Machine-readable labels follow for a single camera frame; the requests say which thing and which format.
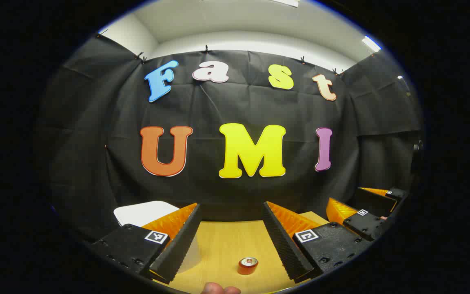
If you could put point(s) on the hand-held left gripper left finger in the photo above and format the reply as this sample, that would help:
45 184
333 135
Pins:
180 249

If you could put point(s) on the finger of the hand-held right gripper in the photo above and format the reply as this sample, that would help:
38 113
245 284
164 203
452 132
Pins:
361 224
375 202

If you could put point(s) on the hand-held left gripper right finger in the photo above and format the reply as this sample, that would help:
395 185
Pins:
286 249

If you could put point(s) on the red pop can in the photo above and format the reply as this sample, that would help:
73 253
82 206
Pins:
248 267

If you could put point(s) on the white desktop garbage bin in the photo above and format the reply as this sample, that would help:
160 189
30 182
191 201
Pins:
145 212

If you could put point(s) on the wooden desktop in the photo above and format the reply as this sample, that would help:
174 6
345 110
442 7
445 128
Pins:
227 245

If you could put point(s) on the black backdrop cloth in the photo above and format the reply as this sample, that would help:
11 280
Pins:
218 106

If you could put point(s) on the ceiling light panel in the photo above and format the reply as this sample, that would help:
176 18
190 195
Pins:
371 44
286 2

